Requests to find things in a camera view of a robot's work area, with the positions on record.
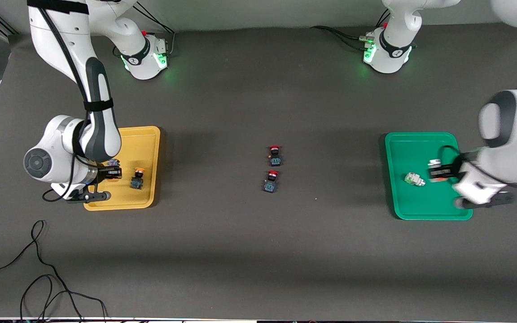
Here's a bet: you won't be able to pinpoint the yellow push button switch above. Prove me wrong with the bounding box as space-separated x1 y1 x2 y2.
129 167 147 190
107 157 123 182

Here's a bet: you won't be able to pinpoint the yellow plastic tray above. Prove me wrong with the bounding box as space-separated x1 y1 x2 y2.
83 126 161 211

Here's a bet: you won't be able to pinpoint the green plastic tray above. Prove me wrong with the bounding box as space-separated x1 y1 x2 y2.
384 131 473 221

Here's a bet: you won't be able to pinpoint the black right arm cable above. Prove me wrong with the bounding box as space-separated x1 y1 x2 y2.
36 0 91 203

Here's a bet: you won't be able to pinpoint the loose black cable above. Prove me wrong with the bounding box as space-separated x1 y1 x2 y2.
0 219 109 322

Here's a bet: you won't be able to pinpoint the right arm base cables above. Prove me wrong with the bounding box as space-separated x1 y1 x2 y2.
138 4 176 58

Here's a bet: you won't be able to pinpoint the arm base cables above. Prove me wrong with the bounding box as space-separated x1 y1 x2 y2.
310 9 391 51
138 4 176 58

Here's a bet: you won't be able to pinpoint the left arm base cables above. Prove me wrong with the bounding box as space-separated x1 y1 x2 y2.
310 9 391 51

